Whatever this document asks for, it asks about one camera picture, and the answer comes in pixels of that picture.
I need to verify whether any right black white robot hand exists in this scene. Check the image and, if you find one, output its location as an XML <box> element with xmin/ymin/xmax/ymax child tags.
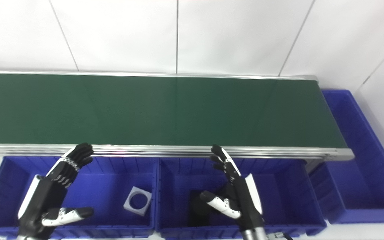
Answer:
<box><xmin>200</xmin><ymin>144</ymin><xmax>266</xmax><ymax>232</ymax></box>

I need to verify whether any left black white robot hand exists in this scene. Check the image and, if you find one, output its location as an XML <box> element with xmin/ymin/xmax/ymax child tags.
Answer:
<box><xmin>17</xmin><ymin>143</ymin><xmax>95</xmax><ymax>239</ymax></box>

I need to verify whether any blue plastic bin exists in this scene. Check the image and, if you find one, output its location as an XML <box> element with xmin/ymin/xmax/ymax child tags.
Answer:
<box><xmin>309</xmin><ymin>89</ymin><xmax>384</xmax><ymax>224</ymax></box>
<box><xmin>155</xmin><ymin>157</ymin><xmax>327</xmax><ymax>238</ymax></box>
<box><xmin>0</xmin><ymin>156</ymin><xmax>159</xmax><ymax>240</ymax></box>

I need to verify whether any black part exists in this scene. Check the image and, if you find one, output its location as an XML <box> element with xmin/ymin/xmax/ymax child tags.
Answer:
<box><xmin>188</xmin><ymin>190</ymin><xmax>212</xmax><ymax>227</ymax></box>

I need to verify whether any aluminium conveyor support leg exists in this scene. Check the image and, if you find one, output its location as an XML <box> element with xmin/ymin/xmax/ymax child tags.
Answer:
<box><xmin>305</xmin><ymin>159</ymin><xmax>326</xmax><ymax>172</ymax></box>

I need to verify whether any white square part round hole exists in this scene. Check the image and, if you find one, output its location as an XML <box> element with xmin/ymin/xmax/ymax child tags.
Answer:
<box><xmin>123</xmin><ymin>186</ymin><xmax>152</xmax><ymax>216</ymax></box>

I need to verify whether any green conveyor belt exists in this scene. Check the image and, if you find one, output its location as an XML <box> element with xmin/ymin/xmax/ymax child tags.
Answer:
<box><xmin>0</xmin><ymin>70</ymin><xmax>355</xmax><ymax>162</ymax></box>

